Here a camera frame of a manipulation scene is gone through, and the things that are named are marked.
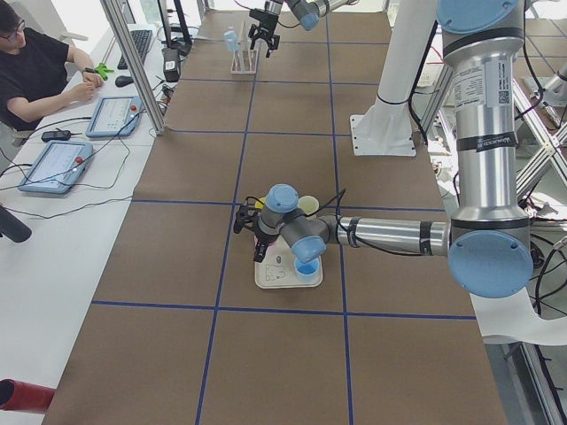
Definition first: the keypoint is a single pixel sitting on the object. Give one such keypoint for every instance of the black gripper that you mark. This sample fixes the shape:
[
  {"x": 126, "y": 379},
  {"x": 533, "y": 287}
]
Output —
[
  {"x": 262, "y": 239},
  {"x": 267, "y": 27}
]

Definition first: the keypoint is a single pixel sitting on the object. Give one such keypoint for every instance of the light blue plastic cup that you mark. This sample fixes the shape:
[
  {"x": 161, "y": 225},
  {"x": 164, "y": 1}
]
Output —
[{"x": 230, "y": 38}]

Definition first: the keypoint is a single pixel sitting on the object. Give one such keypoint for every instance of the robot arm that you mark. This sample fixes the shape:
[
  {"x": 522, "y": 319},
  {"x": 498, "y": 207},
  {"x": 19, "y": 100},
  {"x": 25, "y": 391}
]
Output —
[
  {"x": 307, "y": 13},
  {"x": 487, "y": 241}
]

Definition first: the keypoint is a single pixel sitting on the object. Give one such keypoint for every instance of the yellow plastic cup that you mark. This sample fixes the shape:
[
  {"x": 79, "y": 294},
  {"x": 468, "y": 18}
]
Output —
[{"x": 260, "y": 203}]

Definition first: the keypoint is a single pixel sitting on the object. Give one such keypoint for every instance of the cream white plastic cup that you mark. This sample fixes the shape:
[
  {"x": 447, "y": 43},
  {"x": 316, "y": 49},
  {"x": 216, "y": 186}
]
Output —
[{"x": 309, "y": 205}]

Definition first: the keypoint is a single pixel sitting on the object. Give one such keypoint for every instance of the cream rabbit print tray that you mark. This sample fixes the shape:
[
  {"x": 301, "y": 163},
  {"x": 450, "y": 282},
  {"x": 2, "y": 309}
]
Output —
[{"x": 277, "y": 270}]

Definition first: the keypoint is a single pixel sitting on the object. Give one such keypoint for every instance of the black power adapter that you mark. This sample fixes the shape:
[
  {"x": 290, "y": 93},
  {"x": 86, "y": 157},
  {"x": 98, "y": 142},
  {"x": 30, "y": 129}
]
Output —
[{"x": 171, "y": 64}]

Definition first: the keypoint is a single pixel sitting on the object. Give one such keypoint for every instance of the black keyboard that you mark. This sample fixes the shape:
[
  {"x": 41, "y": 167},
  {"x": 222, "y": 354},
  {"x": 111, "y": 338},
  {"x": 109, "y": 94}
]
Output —
[{"x": 141, "y": 41}]

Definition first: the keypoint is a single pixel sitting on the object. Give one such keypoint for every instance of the black computer mouse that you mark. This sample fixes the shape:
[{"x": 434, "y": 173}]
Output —
[{"x": 123, "y": 81}]

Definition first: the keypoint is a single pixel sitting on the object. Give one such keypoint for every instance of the green toy figure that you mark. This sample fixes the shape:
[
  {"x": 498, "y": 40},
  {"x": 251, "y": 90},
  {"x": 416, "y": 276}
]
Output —
[{"x": 103, "y": 70}]

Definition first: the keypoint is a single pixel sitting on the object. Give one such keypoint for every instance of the far blue teach pendant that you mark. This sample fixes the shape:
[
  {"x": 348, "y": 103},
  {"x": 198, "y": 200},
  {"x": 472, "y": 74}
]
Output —
[{"x": 114, "y": 116}]

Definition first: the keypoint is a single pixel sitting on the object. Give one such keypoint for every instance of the blue teach pendant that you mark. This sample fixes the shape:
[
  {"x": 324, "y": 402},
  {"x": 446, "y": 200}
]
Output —
[
  {"x": 114, "y": 116},
  {"x": 58, "y": 168}
]

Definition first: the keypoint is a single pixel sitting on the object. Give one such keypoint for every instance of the near blue teach pendant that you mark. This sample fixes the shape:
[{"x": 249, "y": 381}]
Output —
[{"x": 58, "y": 168}]

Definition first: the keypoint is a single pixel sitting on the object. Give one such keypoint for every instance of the seated person black shirt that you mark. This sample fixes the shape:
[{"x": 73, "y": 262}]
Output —
[{"x": 39, "y": 74}]

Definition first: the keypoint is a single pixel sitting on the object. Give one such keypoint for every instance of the white paper sheet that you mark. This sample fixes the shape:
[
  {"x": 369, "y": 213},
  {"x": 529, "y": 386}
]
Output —
[{"x": 513, "y": 320}]

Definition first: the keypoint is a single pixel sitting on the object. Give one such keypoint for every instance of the red cylinder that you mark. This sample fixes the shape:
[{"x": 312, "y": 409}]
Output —
[{"x": 25, "y": 397}]

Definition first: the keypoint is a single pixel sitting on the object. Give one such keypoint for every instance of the white wire cup rack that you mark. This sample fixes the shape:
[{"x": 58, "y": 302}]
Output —
[{"x": 244, "y": 61}]

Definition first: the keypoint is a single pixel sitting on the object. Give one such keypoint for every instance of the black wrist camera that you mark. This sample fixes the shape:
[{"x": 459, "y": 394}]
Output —
[{"x": 245, "y": 218}]

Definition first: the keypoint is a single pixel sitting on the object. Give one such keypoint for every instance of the aluminium frame post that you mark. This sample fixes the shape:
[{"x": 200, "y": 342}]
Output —
[{"x": 120, "y": 30}]

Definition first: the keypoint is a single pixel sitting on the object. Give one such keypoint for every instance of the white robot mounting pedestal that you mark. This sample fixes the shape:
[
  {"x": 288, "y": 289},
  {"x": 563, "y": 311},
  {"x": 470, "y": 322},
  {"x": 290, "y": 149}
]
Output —
[{"x": 385, "y": 129}]

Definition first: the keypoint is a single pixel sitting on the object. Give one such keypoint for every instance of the black cylinder handle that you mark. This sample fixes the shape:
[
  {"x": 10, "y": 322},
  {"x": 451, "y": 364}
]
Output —
[{"x": 13, "y": 228}]

